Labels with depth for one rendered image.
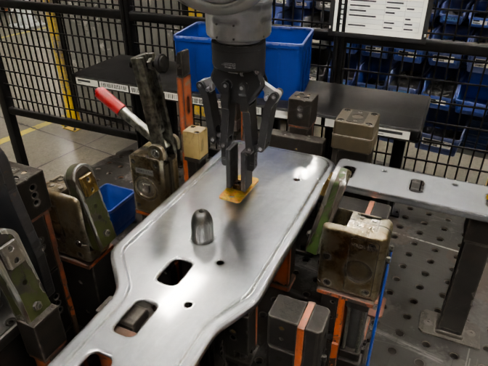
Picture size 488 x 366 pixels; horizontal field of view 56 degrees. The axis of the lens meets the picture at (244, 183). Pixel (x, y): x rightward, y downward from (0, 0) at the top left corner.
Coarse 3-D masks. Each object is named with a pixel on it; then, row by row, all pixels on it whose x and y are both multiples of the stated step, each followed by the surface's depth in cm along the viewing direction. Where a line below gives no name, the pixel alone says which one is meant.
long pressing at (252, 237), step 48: (240, 144) 93; (192, 192) 77; (288, 192) 77; (144, 240) 66; (240, 240) 66; (288, 240) 67; (144, 288) 58; (192, 288) 58; (240, 288) 58; (96, 336) 51; (144, 336) 51; (192, 336) 51
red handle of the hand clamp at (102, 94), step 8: (104, 88) 78; (96, 96) 78; (104, 96) 77; (112, 96) 78; (104, 104) 78; (112, 104) 77; (120, 104) 78; (120, 112) 78; (128, 112) 78; (128, 120) 78; (136, 120) 78; (136, 128) 78; (144, 128) 78; (144, 136) 78; (168, 144) 78
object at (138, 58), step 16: (144, 64) 70; (160, 64) 70; (144, 80) 71; (160, 80) 74; (144, 96) 73; (160, 96) 75; (144, 112) 74; (160, 112) 76; (160, 128) 75; (160, 144) 76
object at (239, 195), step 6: (240, 180) 76; (252, 180) 78; (258, 180) 78; (234, 186) 75; (240, 186) 75; (252, 186) 76; (222, 192) 74; (228, 192) 74; (234, 192) 74; (240, 192) 74; (246, 192) 74; (222, 198) 73; (228, 198) 73; (234, 198) 73; (240, 198) 73
